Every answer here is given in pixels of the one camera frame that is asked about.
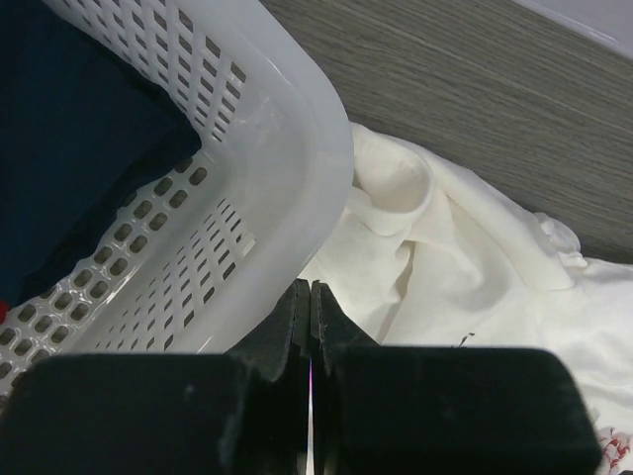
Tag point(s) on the white plastic lattice basket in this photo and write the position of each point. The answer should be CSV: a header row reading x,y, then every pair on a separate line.
x,y
198,258

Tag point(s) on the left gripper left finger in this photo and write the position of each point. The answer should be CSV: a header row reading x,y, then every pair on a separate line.
x,y
241,412

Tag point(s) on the white floral print t-shirt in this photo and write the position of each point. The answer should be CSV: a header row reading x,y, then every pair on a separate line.
x,y
428,253

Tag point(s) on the rolled red t-shirt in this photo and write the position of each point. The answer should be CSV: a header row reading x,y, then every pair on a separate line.
x,y
4,310

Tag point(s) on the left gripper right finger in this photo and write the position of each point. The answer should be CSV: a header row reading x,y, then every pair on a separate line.
x,y
440,409

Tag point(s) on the rolled navy blue t-shirt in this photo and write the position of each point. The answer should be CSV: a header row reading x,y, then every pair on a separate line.
x,y
81,130

